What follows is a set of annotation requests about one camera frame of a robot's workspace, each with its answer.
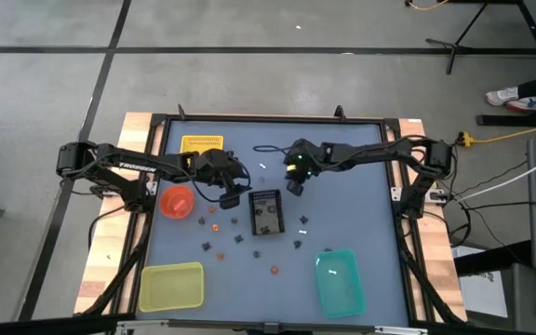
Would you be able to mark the person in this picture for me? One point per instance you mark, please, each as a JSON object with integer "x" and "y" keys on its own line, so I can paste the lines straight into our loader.
{"x": 535, "y": 88}

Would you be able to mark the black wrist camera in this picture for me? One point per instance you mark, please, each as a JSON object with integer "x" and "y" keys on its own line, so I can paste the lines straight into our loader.
{"x": 295, "y": 187}
{"x": 230, "y": 201}

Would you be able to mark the black plastic spider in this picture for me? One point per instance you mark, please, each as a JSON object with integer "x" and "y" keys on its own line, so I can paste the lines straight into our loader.
{"x": 238, "y": 238}
{"x": 297, "y": 243}
{"x": 304, "y": 219}
{"x": 258, "y": 211}
{"x": 264, "y": 228}
{"x": 206, "y": 246}

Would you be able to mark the grey storage box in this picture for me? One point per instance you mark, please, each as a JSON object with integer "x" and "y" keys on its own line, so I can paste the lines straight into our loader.
{"x": 482, "y": 298}

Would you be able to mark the black stand base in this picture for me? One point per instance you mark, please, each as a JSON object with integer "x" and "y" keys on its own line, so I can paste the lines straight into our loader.
{"x": 505, "y": 120}

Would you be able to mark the teal plastic bin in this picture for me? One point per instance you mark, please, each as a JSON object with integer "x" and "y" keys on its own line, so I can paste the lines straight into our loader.
{"x": 342, "y": 298}

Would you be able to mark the black light stand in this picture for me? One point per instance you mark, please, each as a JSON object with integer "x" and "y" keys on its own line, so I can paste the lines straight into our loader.
{"x": 456, "y": 46}

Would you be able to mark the yellow slotted plastic basket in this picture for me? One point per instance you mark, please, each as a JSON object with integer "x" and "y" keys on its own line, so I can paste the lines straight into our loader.
{"x": 201, "y": 144}

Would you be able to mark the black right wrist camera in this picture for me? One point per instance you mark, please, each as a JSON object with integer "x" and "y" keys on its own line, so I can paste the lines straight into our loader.
{"x": 295, "y": 187}

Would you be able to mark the black slotted plastic basket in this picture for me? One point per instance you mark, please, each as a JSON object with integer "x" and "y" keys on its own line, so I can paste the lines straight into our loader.
{"x": 268, "y": 221}

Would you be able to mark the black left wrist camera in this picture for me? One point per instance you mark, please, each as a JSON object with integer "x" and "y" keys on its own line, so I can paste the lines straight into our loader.
{"x": 230, "y": 201}

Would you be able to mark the orange round plastic bowl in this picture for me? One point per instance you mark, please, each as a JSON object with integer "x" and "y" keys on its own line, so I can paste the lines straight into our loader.
{"x": 168, "y": 207}

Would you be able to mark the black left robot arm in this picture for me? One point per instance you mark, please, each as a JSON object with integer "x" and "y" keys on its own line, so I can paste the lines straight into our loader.
{"x": 133, "y": 165}

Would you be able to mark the yellow-green translucent plastic bin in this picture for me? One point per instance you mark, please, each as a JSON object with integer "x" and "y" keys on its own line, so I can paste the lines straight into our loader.
{"x": 170, "y": 279}

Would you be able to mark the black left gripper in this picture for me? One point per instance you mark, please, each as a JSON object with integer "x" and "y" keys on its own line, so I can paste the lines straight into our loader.
{"x": 221, "y": 170}

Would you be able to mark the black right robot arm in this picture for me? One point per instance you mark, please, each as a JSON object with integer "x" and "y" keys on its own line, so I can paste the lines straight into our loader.
{"x": 375, "y": 150}

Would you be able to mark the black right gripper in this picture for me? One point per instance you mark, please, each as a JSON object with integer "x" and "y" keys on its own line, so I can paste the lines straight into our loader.
{"x": 303, "y": 160}

